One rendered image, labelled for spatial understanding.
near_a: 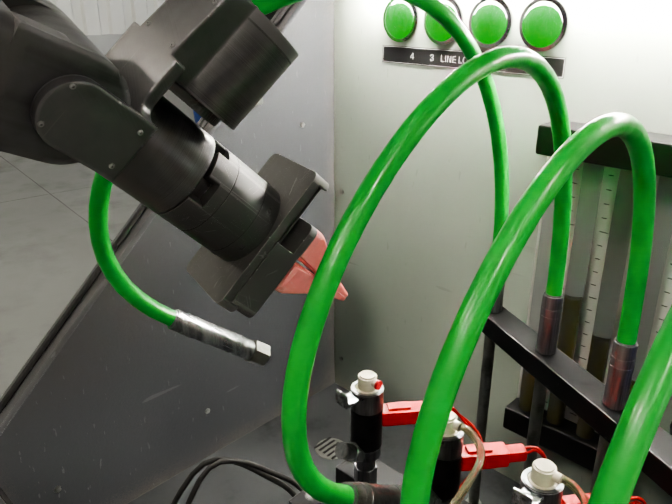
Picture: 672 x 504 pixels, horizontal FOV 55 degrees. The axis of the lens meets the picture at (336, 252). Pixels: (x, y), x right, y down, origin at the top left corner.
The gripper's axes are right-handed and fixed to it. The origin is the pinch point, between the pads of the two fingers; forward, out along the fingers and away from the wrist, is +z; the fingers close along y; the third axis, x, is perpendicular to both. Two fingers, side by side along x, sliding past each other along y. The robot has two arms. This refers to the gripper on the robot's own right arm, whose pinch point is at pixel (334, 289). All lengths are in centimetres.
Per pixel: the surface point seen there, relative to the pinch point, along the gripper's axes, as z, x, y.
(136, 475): 16.2, 29.1, -32.7
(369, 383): 9.4, 0.5, -4.5
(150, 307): -5.7, 10.4, -10.1
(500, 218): 16.4, 6.4, 15.4
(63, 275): 93, 307, -81
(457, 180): 20.4, 19.3, 19.0
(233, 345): 2.3, 9.4, -9.2
